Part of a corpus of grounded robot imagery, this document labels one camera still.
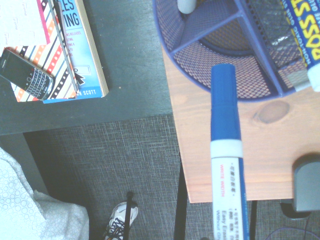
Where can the black side table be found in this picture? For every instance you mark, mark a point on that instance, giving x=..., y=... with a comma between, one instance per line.
x=130, y=62

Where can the blue mesh desk holder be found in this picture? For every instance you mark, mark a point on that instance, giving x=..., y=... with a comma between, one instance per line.
x=225, y=52

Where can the white round-tipped item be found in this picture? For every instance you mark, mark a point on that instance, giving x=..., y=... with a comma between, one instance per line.
x=186, y=5

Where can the thin black rod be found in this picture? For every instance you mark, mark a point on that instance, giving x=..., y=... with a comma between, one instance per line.
x=128, y=212

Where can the blue paperback book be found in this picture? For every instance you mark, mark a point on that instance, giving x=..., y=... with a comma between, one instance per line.
x=86, y=50

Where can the striped dotted notebook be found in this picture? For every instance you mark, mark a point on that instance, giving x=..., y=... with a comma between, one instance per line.
x=58, y=57

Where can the white marker with blue cap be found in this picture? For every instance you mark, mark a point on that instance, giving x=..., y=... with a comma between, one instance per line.
x=225, y=120

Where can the blue and yellow glue stick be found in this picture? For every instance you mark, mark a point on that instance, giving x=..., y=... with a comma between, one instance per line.
x=303, y=32

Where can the black keypad phone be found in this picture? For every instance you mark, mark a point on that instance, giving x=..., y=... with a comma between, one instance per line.
x=27, y=75

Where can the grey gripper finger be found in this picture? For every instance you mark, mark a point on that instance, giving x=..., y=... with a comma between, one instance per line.
x=308, y=185

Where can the white and black sneaker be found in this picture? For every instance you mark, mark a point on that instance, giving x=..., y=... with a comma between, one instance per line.
x=117, y=220

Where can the white patterned cloth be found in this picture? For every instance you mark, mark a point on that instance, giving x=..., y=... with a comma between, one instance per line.
x=30, y=212

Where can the black wooden-table leg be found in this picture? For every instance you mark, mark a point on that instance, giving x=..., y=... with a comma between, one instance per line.
x=180, y=212
x=253, y=220

